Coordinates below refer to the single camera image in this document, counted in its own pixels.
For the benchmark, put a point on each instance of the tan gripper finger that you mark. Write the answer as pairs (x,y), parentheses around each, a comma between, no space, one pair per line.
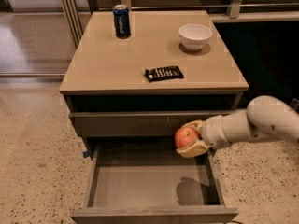
(193,149)
(196,124)

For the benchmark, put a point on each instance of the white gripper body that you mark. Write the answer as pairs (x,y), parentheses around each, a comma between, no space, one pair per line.
(212,132)

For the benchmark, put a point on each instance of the red apple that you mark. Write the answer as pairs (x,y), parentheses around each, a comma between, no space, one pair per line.
(185,136)

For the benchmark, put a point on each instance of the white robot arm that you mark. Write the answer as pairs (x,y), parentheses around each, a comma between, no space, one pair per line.
(265,119)

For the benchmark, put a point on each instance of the grey drawer cabinet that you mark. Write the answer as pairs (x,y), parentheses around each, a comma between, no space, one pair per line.
(107,73)

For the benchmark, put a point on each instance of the black snack bar wrapper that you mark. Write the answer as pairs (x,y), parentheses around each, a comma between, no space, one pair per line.
(163,73)

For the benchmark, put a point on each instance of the dark object on floor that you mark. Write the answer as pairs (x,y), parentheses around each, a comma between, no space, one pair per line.
(294,104)

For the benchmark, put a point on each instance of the white bowl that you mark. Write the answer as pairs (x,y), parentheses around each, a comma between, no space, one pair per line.
(194,36)

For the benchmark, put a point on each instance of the blue tape piece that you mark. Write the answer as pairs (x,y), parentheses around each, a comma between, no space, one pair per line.
(86,154)

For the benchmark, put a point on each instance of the blue soda can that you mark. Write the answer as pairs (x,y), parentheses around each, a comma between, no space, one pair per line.
(121,21)

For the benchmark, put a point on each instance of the metal window frame rail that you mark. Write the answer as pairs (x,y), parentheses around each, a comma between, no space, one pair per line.
(221,11)

